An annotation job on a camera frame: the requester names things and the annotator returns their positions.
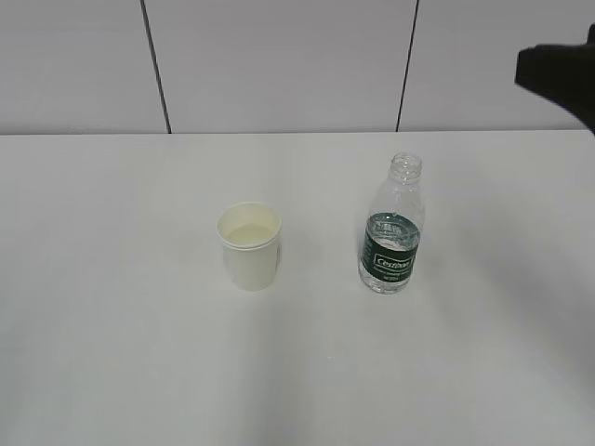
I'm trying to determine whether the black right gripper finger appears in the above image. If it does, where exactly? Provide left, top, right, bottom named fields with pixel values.
left=515, top=26, right=594, bottom=131

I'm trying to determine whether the clear water bottle green label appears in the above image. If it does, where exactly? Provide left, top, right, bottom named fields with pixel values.
left=359, top=152, right=425, bottom=295

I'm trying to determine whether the white paper cup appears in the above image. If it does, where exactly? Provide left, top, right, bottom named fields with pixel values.
left=217, top=202, right=282, bottom=292

